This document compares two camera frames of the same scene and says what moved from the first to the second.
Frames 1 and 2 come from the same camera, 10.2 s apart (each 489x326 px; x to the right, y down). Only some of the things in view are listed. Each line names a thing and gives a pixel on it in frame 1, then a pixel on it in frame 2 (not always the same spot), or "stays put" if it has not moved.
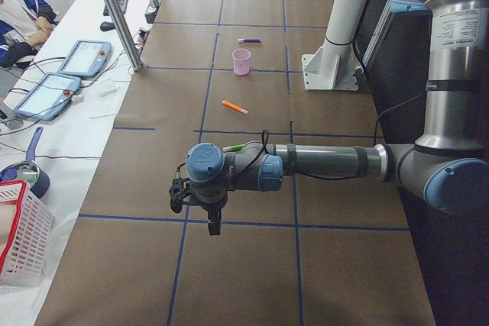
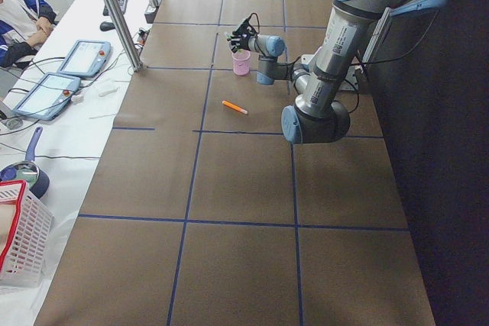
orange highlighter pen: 233,106 stays put
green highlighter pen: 233,148 to 226,33
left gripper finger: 216,221 to 236,43
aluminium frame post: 131,46 stays put
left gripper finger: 212,221 to 235,33
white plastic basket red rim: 27,228 stays put
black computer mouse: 106,26 stays put
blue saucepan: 37,182 stays put
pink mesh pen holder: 241,61 stays put
